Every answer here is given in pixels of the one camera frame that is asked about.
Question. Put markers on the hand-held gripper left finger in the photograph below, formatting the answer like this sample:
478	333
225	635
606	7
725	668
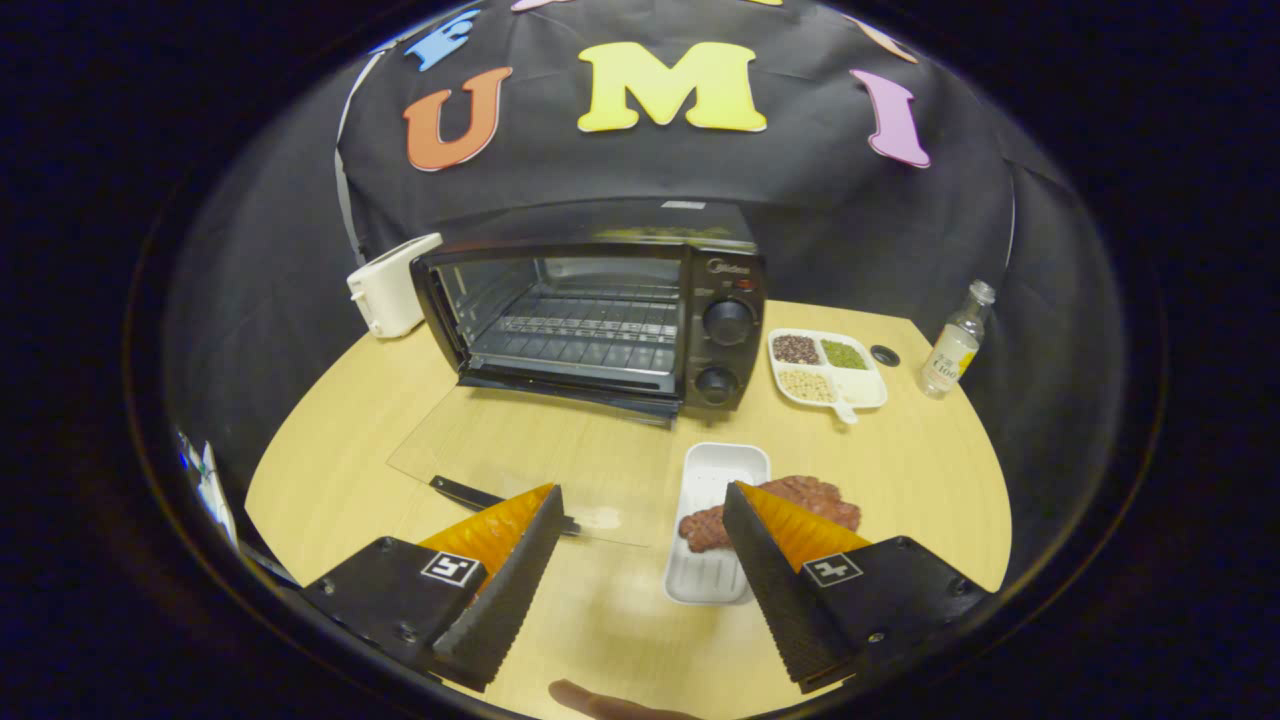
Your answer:
505	600

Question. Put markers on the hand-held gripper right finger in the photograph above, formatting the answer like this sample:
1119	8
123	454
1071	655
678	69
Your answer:
785	600

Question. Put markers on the brown meat steak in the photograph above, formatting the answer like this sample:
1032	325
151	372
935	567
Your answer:
810	495

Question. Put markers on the black toaster oven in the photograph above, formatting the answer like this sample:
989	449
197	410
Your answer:
725	290

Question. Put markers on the white bread toaster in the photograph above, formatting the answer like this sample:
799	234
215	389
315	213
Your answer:
390	290

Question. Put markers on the white rectangular tray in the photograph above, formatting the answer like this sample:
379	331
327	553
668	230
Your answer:
715	470

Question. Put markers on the white divided plate with grains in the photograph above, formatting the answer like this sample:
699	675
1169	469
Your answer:
860	385

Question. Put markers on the black round table grommet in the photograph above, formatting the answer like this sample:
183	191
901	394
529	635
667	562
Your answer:
884	355

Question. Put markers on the clear glass bottle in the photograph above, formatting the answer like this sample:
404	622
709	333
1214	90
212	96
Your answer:
950	350

